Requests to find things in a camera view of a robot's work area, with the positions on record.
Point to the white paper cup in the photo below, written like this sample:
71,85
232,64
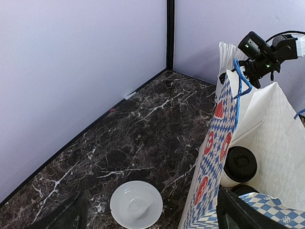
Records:
229,181

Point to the white ceramic bowl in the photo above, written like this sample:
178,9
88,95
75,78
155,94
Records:
136,205

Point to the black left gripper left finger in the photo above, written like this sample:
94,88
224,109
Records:
71,214

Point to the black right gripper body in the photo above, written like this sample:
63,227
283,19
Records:
251,72

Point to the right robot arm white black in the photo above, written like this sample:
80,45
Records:
266,57

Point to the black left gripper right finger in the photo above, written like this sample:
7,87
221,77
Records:
250,211

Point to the blue checkered paper bag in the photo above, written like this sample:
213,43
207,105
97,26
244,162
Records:
263,121

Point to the right black frame post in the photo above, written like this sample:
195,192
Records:
170,23

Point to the black plastic cup lid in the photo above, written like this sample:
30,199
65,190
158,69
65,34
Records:
240,165

